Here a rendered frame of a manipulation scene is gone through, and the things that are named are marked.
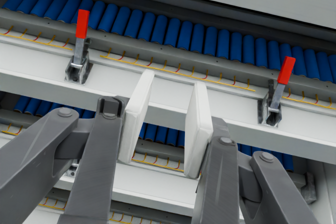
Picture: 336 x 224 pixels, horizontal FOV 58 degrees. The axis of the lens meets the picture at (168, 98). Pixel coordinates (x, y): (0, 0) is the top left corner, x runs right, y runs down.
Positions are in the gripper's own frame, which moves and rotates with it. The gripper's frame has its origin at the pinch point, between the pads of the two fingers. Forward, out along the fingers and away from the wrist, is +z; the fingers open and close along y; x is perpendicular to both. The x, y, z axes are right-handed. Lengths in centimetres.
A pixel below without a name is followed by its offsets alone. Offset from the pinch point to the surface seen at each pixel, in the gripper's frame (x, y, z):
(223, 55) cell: -1.5, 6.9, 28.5
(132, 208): -39, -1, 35
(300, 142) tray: -9.3, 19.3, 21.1
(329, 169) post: -16.8, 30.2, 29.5
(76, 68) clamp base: -6.8, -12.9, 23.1
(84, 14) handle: 0.8, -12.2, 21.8
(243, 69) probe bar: -2.4, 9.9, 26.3
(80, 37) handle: -2.1, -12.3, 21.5
